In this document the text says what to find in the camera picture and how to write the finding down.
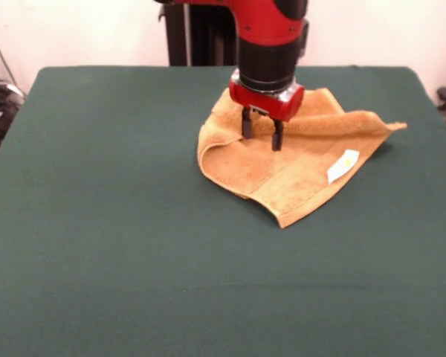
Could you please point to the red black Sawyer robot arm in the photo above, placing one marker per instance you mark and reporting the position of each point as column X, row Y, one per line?
column 267, row 56

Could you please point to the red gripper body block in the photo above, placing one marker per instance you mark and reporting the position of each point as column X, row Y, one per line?
column 282, row 106

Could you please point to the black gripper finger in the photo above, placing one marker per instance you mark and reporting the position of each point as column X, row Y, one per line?
column 247, row 122
column 277, row 135

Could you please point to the dark green table cloth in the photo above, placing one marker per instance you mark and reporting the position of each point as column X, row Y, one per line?
column 96, row 186

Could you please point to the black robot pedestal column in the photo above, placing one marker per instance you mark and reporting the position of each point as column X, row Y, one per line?
column 204, row 41

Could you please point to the tan orange terry towel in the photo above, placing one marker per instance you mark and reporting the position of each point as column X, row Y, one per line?
column 301, row 160

